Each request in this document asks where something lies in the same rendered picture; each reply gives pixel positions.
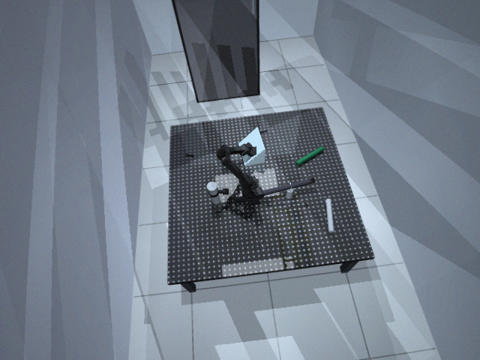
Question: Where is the white horizontal tube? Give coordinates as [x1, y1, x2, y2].
[326, 199, 334, 233]

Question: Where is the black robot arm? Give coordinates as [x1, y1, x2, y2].
[216, 142, 265, 200]

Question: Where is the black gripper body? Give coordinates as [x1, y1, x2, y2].
[250, 191, 260, 205]

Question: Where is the black cylindrical rod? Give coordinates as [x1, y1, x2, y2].
[235, 178, 316, 203]

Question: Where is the light grey post with cap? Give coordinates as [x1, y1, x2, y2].
[207, 181, 221, 205]

